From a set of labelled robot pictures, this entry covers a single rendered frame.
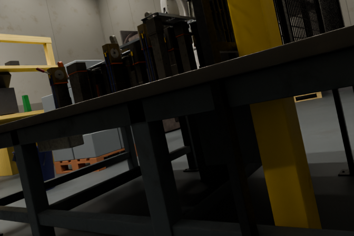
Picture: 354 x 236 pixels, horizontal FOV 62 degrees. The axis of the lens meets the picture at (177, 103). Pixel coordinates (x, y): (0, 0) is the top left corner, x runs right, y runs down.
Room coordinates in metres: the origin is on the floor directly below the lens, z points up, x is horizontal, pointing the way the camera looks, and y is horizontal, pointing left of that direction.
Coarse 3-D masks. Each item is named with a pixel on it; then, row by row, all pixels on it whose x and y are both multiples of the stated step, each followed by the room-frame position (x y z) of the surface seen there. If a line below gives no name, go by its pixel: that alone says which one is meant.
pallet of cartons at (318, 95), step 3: (312, 93) 7.41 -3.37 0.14; (315, 93) 7.39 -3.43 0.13; (318, 93) 7.36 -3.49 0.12; (294, 96) 7.59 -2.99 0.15; (297, 96) 7.57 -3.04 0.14; (309, 96) 8.21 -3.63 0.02; (312, 96) 8.10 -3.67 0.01; (315, 96) 7.78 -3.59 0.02; (318, 96) 7.37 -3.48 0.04; (321, 96) 7.34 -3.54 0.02; (294, 99) 7.60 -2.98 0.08; (297, 99) 8.27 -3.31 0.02; (300, 99) 7.96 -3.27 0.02; (303, 99) 7.86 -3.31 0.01; (306, 99) 7.55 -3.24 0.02; (309, 99) 7.46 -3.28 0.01
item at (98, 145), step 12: (84, 60) 3.77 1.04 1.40; (96, 60) 3.93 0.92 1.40; (48, 96) 4.06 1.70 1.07; (72, 96) 3.77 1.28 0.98; (48, 108) 4.09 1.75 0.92; (96, 132) 3.73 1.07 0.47; (108, 132) 3.87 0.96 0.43; (120, 132) 4.06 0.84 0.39; (132, 132) 4.25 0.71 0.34; (84, 144) 3.75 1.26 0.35; (96, 144) 3.69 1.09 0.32; (108, 144) 3.84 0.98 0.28; (120, 144) 4.01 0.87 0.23; (60, 156) 4.07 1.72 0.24; (72, 156) 3.92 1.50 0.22; (84, 156) 3.78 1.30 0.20; (96, 156) 3.66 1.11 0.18; (108, 156) 4.46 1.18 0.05; (60, 168) 4.10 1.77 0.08; (72, 168) 3.94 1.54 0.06
